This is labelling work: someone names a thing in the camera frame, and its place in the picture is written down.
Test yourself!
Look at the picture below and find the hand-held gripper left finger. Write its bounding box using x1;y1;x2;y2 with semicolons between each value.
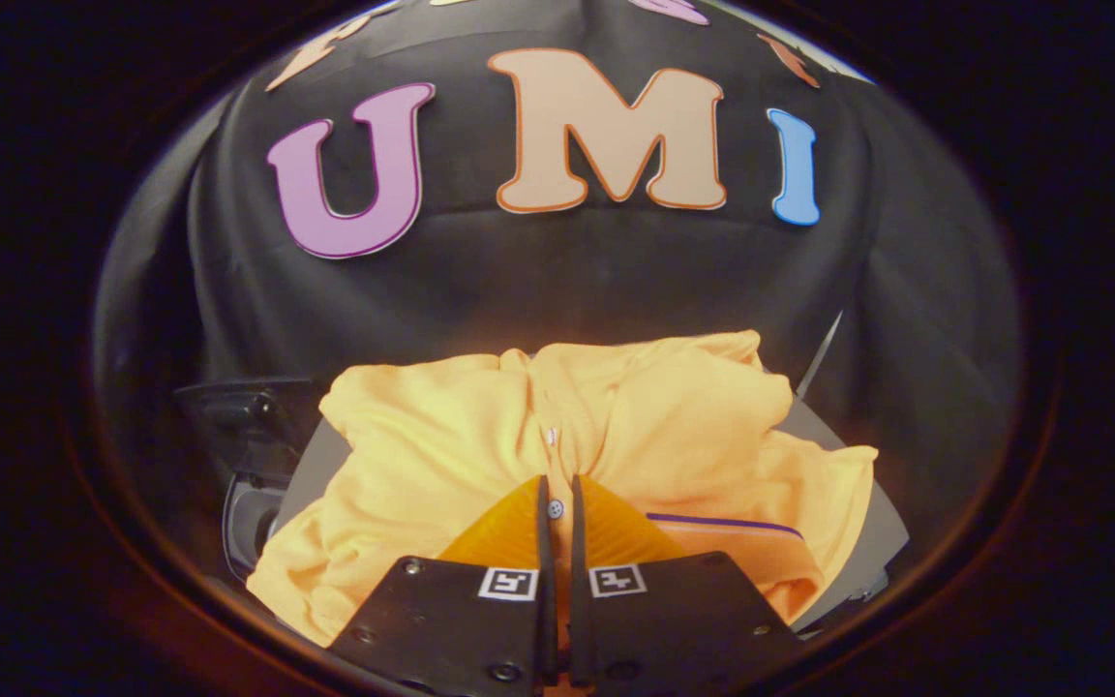
330;474;558;693

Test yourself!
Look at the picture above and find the dark transparent washing machine lid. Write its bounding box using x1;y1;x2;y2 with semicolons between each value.
175;378;328;477

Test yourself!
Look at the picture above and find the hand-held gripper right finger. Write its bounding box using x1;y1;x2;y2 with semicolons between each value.
569;474;805;693

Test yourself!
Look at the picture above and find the black backdrop cloth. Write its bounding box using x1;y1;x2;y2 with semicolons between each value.
93;0;1023;582

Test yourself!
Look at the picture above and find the white cabinet with dark top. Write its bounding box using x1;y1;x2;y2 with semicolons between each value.
272;310;912;635

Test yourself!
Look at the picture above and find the yellow polo shirt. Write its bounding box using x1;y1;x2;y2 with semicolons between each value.
246;329;880;650

